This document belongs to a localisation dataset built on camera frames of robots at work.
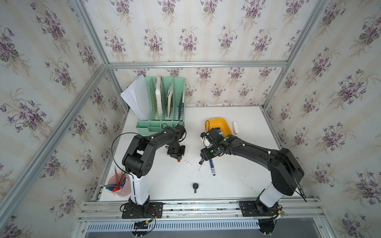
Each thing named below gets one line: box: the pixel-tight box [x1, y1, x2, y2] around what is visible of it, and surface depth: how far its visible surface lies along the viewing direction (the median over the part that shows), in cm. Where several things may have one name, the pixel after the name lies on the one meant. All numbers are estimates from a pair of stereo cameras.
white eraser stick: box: [232, 121, 240, 135], surface depth 106 cm
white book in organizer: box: [155, 76, 162, 119], surface depth 100 cm
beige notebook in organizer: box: [167, 83, 174, 118], surface depth 103 cm
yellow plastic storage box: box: [204, 117, 233, 138], surface depth 107 cm
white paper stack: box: [120, 74, 151, 120], surface depth 100 cm
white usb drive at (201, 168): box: [197, 163, 207, 174], surface depth 90 cm
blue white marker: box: [209, 159, 216, 177], surface depth 88 cm
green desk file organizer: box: [135, 76, 186, 137], surface depth 106 cm
